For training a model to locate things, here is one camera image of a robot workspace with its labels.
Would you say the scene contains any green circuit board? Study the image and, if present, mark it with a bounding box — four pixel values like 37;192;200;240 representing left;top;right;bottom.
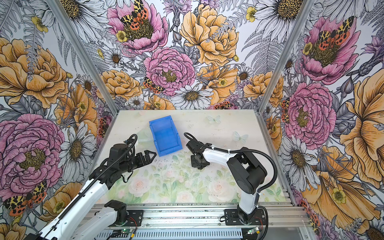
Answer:
114;229;137;239
247;227;261;235

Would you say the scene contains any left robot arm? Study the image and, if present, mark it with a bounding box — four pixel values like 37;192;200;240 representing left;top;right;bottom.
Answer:
26;144;157;240

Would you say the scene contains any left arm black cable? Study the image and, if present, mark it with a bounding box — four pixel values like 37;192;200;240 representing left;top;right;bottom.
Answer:
56;133;139;221

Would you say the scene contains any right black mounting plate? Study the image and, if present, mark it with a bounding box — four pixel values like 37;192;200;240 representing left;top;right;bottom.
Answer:
224;208;267;226

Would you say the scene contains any blue plastic bin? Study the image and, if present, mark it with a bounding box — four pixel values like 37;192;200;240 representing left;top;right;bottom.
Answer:
149;116;183;157

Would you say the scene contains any left aluminium frame post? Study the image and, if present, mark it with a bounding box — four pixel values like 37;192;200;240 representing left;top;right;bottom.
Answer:
47;1;119;117

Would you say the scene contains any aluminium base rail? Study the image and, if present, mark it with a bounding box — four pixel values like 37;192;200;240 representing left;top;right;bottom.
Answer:
127;203;310;229

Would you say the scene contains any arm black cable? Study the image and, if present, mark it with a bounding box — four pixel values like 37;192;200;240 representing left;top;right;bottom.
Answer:
183;132;278;193
56;133;139;221

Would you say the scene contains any left green circuit board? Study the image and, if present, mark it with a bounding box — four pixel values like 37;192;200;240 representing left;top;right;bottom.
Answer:
114;229;137;239

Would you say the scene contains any aluminium frame post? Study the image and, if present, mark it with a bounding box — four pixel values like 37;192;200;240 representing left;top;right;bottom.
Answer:
47;1;119;117
257;0;315;115

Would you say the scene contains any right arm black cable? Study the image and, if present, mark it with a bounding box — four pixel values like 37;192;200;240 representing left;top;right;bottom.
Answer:
183;132;278;193

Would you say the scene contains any right aluminium frame post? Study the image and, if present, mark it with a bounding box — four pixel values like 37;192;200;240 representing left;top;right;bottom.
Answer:
257;0;315;115

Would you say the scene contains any black mounting plate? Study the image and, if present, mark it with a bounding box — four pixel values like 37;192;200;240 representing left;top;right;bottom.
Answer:
119;210;144;227
224;208;267;226

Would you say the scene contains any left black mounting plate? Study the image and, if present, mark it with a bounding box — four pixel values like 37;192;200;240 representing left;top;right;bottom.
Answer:
119;210;144;227

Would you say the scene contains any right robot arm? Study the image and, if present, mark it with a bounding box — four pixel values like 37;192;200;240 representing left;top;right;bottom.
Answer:
187;140;267;225

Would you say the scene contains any white vented cable duct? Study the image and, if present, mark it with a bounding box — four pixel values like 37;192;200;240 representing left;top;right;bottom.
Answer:
92;228;243;240

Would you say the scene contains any right green circuit board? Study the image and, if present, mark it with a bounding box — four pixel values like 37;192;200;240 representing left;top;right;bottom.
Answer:
247;227;261;235

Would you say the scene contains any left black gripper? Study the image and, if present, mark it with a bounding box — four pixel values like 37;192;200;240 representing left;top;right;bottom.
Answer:
119;150;157;173

